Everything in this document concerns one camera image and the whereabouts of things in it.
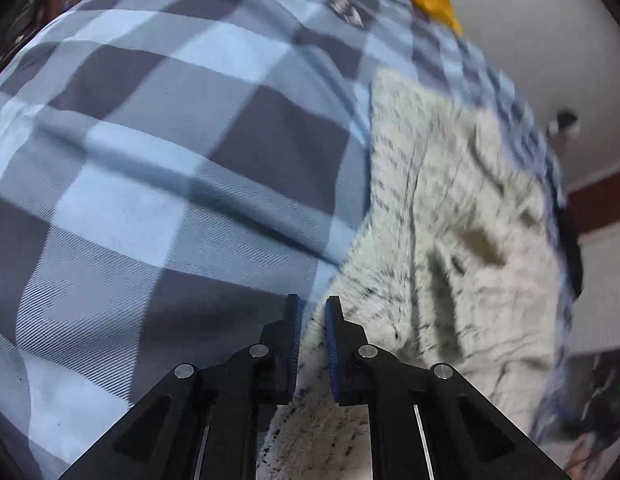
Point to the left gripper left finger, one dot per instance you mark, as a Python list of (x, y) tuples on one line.
[(202, 423)]

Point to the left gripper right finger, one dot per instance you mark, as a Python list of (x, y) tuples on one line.
[(425, 423)]

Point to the cream plaid shirt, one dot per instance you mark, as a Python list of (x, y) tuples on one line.
[(452, 262)]

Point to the black garment on bed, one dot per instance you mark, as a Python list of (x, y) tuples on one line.
[(569, 241)]

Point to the blue checkered bed sheet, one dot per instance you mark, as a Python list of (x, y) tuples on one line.
[(170, 172)]

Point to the white standing lamp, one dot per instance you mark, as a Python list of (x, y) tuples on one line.
[(566, 123)]

